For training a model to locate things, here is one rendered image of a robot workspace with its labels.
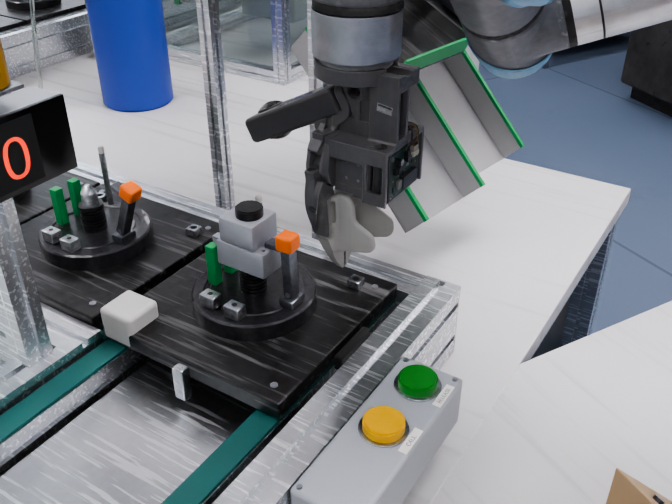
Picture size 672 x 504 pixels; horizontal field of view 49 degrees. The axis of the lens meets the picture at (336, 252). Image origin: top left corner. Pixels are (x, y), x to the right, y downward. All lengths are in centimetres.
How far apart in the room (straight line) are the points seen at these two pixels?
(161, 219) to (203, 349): 29
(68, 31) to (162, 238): 120
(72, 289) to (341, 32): 48
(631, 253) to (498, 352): 202
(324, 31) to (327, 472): 37
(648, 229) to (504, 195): 185
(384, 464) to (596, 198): 81
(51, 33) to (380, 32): 156
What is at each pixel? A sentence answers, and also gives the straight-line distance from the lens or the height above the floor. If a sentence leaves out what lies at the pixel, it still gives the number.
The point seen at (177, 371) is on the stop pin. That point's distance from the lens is 78.
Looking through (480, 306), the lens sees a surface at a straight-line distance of 105.
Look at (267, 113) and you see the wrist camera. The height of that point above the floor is 121.
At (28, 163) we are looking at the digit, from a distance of 70.
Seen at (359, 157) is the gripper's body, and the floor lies 120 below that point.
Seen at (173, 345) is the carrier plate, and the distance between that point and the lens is 81.
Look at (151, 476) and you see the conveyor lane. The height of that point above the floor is 92.
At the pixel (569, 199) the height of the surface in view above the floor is 86.
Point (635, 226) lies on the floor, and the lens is 315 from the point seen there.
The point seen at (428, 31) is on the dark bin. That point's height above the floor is 121.
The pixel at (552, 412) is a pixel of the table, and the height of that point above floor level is 86.
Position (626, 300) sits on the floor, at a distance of 269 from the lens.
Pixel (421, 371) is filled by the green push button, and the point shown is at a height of 97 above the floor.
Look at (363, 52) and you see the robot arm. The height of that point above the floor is 129.
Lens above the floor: 147
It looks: 32 degrees down
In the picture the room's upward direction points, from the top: straight up
